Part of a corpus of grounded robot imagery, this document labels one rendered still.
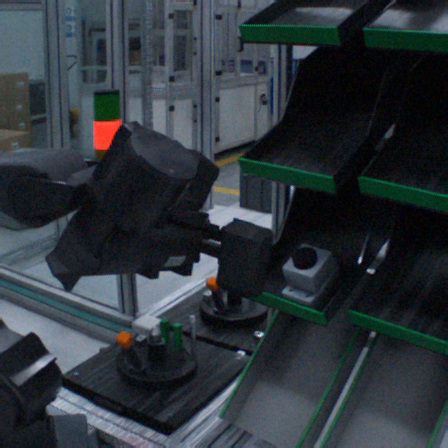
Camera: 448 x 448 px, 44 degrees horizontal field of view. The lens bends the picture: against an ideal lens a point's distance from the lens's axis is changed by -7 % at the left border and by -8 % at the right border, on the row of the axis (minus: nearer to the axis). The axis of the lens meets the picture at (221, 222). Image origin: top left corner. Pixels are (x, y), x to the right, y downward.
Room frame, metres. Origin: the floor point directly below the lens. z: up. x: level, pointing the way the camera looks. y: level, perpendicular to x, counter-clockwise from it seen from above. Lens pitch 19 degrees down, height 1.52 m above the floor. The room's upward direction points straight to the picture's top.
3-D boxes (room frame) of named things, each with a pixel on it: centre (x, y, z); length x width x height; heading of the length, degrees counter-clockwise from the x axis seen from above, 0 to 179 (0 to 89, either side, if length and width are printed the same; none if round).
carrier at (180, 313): (1.08, -0.03, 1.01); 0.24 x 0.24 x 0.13; 58
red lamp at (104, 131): (1.06, 0.21, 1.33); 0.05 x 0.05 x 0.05
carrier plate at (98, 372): (0.86, 0.11, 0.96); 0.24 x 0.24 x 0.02; 58
